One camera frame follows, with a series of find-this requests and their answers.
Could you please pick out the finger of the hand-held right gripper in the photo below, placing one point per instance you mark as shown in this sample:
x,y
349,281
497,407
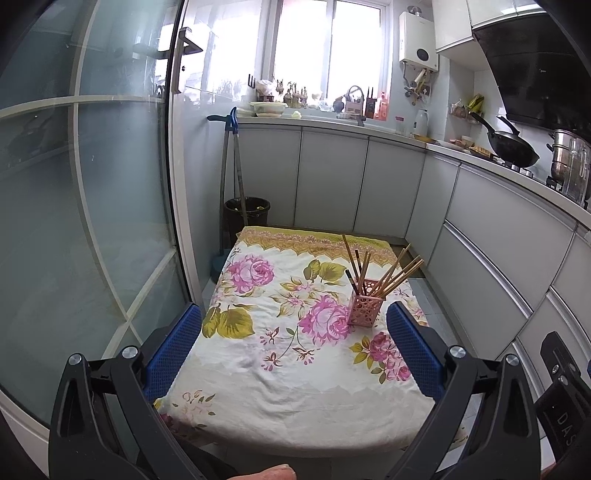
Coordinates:
x,y
558,357

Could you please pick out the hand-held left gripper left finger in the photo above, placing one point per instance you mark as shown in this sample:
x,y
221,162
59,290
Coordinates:
x,y
173,350

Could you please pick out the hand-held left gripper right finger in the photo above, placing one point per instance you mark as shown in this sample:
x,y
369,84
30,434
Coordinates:
x,y
415,350

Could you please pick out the pink perforated chopstick holder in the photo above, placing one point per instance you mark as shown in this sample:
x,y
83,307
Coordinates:
x,y
364,311

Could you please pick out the bunch of wooden chopsticks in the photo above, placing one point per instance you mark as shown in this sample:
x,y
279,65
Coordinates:
x,y
392,277

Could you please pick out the dark chopstick with gold band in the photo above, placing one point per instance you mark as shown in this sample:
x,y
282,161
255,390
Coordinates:
x,y
357,270
351,279

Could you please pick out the person's left hand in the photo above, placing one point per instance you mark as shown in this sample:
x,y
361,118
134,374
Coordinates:
x,y
272,473

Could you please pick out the floral tablecloth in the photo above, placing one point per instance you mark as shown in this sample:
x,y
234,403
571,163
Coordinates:
x,y
277,392

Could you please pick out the grey kitchen cabinets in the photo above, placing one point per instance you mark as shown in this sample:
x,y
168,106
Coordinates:
x,y
485,240

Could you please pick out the black trash bin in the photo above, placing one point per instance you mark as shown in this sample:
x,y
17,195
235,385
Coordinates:
x,y
247,217

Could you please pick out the frosted glass sliding door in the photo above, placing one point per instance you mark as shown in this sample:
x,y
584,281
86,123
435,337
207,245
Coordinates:
x,y
83,207

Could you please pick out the glass pitcher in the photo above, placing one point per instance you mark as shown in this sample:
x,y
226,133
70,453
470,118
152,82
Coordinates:
x,y
577,175

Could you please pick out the stainless steel steamer pot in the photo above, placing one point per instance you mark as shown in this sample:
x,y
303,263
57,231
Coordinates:
x,y
556,157

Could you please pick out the black wok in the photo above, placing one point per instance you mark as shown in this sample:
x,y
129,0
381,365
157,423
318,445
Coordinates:
x,y
512,148

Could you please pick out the white kitchen countertop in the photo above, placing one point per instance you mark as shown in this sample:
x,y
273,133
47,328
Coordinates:
x,y
392,134

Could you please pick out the small glass jar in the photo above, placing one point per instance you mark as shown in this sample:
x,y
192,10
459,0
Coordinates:
x,y
400,126

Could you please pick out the white thermos kettle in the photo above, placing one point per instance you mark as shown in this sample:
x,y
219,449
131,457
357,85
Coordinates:
x,y
421,124

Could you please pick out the red plastic bottle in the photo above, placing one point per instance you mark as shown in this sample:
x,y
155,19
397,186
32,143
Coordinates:
x,y
382,108

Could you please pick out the black knife block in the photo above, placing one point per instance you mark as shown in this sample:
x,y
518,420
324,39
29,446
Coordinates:
x,y
370,104

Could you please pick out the stack of pale bowls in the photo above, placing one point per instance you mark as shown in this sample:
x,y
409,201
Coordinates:
x,y
268,108

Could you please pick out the white plastic bag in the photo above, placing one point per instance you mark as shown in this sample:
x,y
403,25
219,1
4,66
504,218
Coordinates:
x,y
264,87

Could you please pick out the row of small figurines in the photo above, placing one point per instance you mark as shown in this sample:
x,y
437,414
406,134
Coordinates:
x,y
292,94

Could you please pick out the black range hood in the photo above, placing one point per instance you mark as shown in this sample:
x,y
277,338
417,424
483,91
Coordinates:
x,y
540,69

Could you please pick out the kitchen window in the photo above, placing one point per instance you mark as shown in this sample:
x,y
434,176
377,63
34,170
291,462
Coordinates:
x,y
323,46

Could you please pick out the white upper cabinet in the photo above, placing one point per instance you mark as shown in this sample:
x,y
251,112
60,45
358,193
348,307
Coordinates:
x,y
480,23

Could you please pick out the wall spice rack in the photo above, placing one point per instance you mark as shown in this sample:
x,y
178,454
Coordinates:
x,y
466,110

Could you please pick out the white wall water heater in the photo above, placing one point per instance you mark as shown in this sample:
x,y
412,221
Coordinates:
x,y
418,39

